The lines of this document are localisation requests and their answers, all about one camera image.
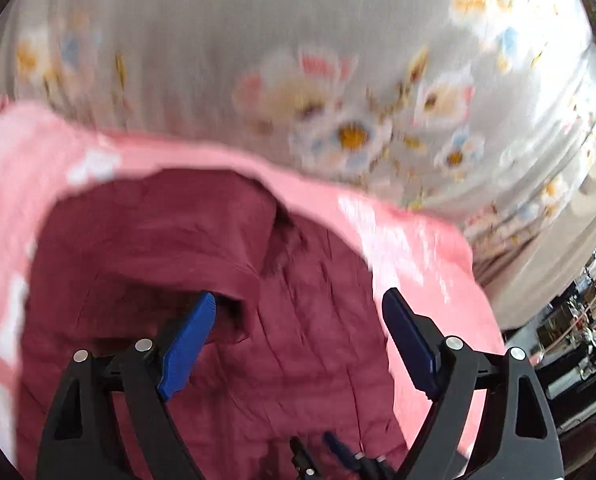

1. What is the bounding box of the grey floral bedsheet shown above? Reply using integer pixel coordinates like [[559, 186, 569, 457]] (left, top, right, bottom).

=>
[[0, 0, 596, 261]]

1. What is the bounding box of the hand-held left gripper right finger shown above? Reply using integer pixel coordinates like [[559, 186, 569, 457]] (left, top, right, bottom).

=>
[[382, 287, 566, 480]]

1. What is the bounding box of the cluttered dark furniture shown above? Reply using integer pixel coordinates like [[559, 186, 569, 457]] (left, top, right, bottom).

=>
[[502, 240, 596, 433]]

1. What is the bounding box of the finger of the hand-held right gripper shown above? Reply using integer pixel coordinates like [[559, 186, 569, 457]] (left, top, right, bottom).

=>
[[324, 431, 393, 480], [289, 436, 323, 480]]

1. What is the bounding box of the maroon quilted jacket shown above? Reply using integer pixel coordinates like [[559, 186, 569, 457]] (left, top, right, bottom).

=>
[[15, 167, 413, 480]]

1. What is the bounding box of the pale satin cloth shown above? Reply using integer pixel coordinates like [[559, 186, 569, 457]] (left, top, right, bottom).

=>
[[470, 125, 596, 331]]

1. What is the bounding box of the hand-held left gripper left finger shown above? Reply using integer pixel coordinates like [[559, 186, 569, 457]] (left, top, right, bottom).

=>
[[37, 292, 217, 480]]

